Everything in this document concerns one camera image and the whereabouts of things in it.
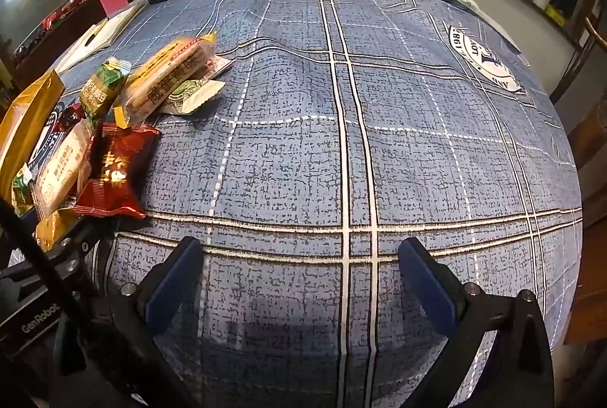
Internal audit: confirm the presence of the white and green snack packet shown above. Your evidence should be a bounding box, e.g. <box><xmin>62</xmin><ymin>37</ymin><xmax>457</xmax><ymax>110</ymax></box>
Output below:
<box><xmin>159</xmin><ymin>78</ymin><xmax>227</xmax><ymax>116</ymax></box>

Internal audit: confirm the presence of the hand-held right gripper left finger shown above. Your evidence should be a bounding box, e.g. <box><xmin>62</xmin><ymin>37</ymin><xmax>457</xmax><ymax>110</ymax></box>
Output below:
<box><xmin>54</xmin><ymin>236</ymin><xmax>204</xmax><ymax>408</ymax></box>

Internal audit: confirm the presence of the wooden chair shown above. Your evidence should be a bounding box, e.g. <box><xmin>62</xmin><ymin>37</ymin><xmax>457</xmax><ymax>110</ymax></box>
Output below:
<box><xmin>547</xmin><ymin>0</ymin><xmax>607</xmax><ymax>105</ymax></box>

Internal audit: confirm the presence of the green and yellow snack packet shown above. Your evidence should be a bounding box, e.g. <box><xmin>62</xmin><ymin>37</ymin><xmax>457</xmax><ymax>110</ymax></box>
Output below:
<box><xmin>10</xmin><ymin>166</ymin><xmax>36</xmax><ymax>217</ymax></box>

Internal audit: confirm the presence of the white notebook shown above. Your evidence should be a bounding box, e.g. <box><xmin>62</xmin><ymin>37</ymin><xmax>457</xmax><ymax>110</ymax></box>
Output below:
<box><xmin>54</xmin><ymin>0</ymin><xmax>148</xmax><ymax>74</ymax></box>

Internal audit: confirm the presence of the blue checked tablecloth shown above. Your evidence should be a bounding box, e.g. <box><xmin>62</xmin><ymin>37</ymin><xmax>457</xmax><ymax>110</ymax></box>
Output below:
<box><xmin>0</xmin><ymin>0</ymin><xmax>584</xmax><ymax>408</ymax></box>

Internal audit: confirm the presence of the large red snack packet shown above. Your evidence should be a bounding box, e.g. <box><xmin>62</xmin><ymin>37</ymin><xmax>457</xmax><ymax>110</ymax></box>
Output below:
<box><xmin>71</xmin><ymin>121</ymin><xmax>162</xmax><ymax>219</ymax></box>

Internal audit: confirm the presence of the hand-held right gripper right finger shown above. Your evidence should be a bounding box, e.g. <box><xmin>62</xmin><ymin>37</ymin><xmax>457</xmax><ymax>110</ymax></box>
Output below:
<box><xmin>397</xmin><ymin>237</ymin><xmax>555</xmax><ymax>408</ymax></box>

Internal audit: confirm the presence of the beige snack packet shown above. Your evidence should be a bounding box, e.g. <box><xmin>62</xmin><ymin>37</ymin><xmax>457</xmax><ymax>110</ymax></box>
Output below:
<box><xmin>31</xmin><ymin>121</ymin><xmax>93</xmax><ymax>219</ymax></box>

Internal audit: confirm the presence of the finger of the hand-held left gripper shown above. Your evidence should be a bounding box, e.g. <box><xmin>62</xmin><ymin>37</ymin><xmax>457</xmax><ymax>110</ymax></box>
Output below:
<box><xmin>42</xmin><ymin>218</ymin><xmax>119</xmax><ymax>297</ymax></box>

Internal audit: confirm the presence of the yellow cracker packet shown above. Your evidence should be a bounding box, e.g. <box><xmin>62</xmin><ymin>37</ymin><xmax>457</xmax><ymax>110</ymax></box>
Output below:
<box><xmin>113</xmin><ymin>33</ymin><xmax>219</xmax><ymax>124</ymax></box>

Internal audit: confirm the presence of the small red candy packet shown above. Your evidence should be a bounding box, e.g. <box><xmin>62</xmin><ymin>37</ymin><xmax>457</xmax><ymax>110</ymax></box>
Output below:
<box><xmin>52</xmin><ymin>102</ymin><xmax>83</xmax><ymax>131</ymax></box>

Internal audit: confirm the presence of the gold snack packet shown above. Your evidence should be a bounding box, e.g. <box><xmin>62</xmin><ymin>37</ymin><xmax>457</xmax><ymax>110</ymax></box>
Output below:
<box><xmin>35</xmin><ymin>206</ymin><xmax>91</xmax><ymax>252</ymax></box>

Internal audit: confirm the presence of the gold rimmed white tray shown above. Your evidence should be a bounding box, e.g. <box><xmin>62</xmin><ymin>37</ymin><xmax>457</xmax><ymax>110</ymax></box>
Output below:
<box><xmin>0</xmin><ymin>69</ymin><xmax>66</xmax><ymax>200</ymax></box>

